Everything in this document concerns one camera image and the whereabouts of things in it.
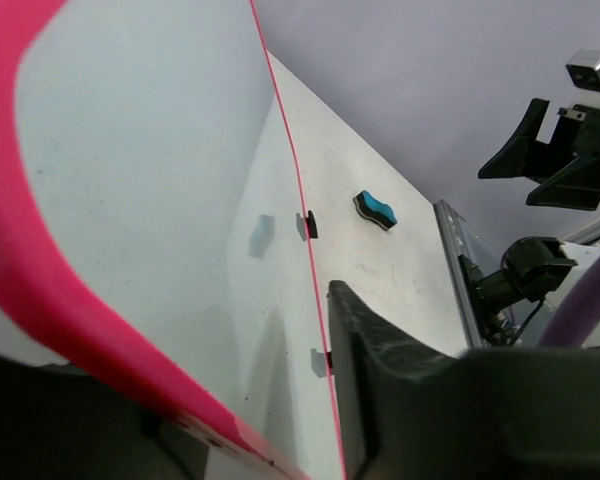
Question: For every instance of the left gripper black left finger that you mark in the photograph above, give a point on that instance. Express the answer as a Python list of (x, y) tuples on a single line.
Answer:
[(59, 423)]

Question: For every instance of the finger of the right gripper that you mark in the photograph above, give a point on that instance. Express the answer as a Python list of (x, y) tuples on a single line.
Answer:
[(576, 186), (522, 154)]

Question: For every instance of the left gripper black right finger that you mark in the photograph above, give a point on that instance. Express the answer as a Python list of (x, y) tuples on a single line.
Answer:
[(407, 411)]

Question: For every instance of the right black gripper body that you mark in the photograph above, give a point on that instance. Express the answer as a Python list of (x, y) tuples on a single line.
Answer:
[(584, 147)]

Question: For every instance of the blue bone-shaped eraser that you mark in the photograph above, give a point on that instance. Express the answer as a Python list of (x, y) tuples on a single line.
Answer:
[(375, 211)]

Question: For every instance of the pink framed whiteboard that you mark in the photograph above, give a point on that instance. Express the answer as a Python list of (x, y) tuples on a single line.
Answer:
[(150, 212)]

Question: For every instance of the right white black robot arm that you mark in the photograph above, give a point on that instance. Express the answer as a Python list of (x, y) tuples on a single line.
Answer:
[(530, 268)]

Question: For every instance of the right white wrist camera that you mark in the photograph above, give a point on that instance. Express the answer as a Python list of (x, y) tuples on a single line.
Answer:
[(584, 71)]

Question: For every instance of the aluminium rail frame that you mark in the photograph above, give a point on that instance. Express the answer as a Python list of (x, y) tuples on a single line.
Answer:
[(459, 238)]

